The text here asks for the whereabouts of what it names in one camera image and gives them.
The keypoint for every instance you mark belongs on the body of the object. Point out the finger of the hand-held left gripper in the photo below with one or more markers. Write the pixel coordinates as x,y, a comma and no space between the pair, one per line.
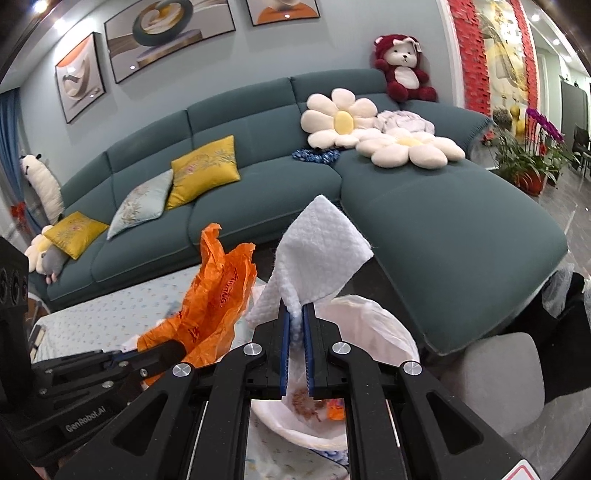
157,362
83,362

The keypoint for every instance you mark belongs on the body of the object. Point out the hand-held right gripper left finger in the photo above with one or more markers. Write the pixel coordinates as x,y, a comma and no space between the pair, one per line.
284,355

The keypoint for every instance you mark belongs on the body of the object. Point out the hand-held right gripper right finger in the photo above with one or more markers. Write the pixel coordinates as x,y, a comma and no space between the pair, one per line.
308,355

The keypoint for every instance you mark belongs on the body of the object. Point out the small white tissue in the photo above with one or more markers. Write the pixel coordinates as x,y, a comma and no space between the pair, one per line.
136,340

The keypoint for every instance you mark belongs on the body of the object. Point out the trash bin with white bag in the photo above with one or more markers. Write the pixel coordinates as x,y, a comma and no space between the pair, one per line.
383,327

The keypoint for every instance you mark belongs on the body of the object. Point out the orange plastic bag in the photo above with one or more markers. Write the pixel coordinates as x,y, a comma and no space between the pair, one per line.
217,300

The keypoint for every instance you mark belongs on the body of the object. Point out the large white cotton tissue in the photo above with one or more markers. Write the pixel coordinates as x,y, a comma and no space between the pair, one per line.
318,249

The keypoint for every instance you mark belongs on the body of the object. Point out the floral tablecloth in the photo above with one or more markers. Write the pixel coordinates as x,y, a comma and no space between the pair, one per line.
92,314

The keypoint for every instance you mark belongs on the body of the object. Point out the grey plush toy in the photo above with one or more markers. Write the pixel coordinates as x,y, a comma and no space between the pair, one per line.
53,263

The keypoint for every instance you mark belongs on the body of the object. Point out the white flower cushion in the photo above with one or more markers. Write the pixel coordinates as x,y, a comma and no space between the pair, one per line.
411,147
337,115
34,251

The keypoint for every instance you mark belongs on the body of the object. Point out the small yellow embroidered pillow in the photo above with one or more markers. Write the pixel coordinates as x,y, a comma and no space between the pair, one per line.
74,233

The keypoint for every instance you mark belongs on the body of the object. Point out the light blue embroidered pillow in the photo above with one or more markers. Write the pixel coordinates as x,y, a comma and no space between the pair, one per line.
138,203

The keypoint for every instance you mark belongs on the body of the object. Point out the red curtain ribbon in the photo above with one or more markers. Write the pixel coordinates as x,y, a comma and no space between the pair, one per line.
18,211

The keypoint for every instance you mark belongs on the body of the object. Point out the teal sectional sofa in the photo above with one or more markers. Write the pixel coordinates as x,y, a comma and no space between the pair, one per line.
415,221

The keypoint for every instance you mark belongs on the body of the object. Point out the long white plush toy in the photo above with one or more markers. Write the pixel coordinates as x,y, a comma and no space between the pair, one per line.
44,189

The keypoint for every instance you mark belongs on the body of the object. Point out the grey stool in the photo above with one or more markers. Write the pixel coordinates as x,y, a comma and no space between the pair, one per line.
498,378

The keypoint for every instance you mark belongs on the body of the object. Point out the large yellow embroidered pillow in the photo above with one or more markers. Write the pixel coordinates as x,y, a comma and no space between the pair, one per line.
203,173

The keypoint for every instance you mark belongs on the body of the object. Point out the blue patterned cloth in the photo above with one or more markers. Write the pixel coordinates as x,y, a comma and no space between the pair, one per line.
316,156

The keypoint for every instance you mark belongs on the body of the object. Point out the blue curtain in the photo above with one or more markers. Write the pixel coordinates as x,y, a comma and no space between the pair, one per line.
11,161

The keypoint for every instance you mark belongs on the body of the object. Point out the pale pink folded cloth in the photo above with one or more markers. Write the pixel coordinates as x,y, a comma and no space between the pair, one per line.
401,121

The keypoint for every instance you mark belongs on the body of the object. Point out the clear plastic bag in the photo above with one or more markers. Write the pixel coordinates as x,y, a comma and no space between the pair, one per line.
561,286

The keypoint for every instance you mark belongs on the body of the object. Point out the dark cloth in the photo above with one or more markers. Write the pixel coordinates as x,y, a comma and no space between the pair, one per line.
572,350

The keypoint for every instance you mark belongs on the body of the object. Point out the framed picture with orange shape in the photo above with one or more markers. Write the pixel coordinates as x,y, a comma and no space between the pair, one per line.
81,76

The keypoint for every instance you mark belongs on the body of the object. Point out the potted green plant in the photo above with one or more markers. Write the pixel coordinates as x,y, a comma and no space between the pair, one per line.
521,161

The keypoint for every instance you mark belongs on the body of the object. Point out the red and white teddy bear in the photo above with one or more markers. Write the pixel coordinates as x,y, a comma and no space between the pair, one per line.
404,69

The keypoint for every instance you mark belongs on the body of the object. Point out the gold gourd ornament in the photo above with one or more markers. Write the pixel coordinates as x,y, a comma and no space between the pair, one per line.
518,121

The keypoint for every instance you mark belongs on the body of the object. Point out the purple orchid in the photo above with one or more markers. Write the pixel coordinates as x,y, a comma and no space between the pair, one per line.
547,124

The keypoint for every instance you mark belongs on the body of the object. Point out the framed picture with white sphere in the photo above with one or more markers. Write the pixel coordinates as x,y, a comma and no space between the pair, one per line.
284,11

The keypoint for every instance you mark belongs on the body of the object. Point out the black chair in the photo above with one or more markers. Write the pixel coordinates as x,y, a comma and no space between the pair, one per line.
582,147

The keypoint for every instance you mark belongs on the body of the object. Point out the red paper wall decoration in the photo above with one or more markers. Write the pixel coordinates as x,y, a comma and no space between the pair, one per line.
471,55

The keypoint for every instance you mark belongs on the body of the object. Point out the golden wall mural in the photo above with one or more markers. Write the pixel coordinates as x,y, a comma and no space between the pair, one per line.
501,55

